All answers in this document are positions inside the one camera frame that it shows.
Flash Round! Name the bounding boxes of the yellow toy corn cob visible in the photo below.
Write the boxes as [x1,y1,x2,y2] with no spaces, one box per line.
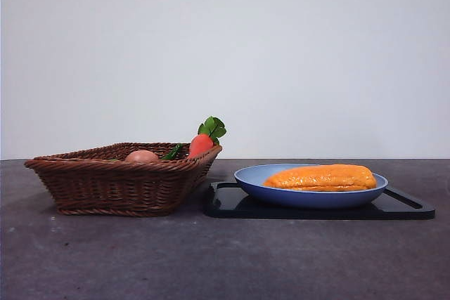
[262,164,378,193]

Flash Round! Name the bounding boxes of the blue round plate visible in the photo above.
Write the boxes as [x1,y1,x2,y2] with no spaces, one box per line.
[233,163,389,209]

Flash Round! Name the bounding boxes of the brown wicker basket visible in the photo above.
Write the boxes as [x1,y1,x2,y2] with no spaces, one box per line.
[23,142,223,217]

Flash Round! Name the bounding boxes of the orange toy carrot green leaves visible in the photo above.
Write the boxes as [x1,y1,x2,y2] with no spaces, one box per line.
[186,116,227,159]

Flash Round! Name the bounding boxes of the black flat tray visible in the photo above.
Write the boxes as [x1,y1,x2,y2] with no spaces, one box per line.
[203,181,436,221]

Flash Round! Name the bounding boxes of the brown egg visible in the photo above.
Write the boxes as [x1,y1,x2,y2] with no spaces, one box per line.
[124,150,160,163]

